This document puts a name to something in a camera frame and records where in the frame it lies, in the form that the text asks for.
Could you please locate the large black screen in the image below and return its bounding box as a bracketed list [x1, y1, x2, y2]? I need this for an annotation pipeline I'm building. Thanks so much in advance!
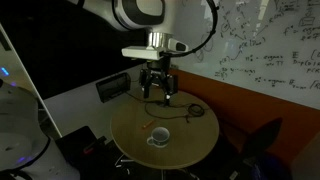
[0, 0, 149, 100]

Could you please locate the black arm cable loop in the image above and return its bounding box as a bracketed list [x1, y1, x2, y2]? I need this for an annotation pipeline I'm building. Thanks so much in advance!
[159, 0, 220, 58]

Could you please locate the white and green mug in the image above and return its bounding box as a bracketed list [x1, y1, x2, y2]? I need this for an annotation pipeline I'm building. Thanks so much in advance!
[146, 126, 171, 149]

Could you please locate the round wooden table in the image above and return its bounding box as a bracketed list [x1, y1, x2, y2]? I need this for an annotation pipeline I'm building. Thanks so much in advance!
[109, 88, 221, 171]

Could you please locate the whiteboard with writing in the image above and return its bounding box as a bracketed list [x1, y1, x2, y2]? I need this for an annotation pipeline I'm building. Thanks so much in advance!
[169, 0, 320, 111]

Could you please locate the black mesh basket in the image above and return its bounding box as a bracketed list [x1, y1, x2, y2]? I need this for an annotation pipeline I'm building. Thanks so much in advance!
[95, 71, 132, 104]

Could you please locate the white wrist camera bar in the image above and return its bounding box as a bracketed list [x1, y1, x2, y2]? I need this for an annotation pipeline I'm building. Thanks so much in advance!
[121, 38, 190, 61]

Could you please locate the black chair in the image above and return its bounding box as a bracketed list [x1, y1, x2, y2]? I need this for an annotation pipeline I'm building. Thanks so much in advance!
[229, 117, 285, 180]

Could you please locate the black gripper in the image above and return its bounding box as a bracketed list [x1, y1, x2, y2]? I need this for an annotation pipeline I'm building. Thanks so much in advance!
[139, 59, 179, 107]

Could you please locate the black clamp with red handle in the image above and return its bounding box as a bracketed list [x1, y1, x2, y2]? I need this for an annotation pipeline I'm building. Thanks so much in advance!
[81, 135, 108, 156]

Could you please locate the orange marker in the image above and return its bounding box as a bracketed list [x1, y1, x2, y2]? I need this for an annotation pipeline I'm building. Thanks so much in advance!
[141, 119, 156, 130]

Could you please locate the black cable on table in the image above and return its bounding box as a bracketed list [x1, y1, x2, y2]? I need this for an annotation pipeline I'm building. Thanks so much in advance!
[125, 90, 207, 125]

